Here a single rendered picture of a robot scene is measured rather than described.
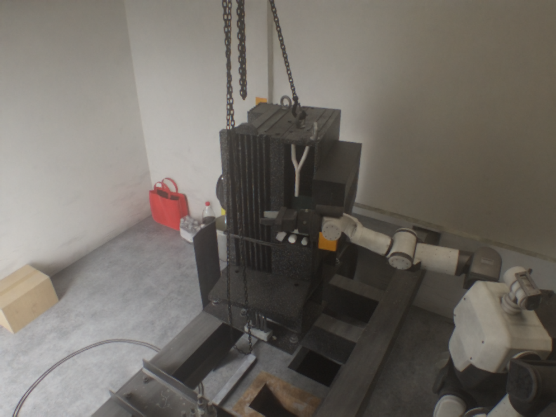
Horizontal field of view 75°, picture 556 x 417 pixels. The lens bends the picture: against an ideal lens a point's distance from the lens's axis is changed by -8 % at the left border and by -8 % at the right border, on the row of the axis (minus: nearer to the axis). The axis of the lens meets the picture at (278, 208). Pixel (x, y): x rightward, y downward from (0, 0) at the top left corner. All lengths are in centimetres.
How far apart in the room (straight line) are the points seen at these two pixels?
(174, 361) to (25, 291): 168
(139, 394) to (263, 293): 70
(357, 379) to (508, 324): 85
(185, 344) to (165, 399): 31
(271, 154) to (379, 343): 105
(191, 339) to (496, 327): 137
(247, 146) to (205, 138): 181
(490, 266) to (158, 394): 140
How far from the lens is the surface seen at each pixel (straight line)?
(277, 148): 162
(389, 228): 283
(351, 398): 182
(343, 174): 160
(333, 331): 204
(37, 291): 339
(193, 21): 328
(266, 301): 183
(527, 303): 119
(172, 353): 199
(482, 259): 141
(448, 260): 141
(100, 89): 369
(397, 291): 232
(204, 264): 217
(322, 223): 137
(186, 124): 357
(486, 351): 124
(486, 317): 125
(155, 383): 190
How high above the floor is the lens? 217
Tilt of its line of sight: 31 degrees down
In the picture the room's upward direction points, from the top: straight up
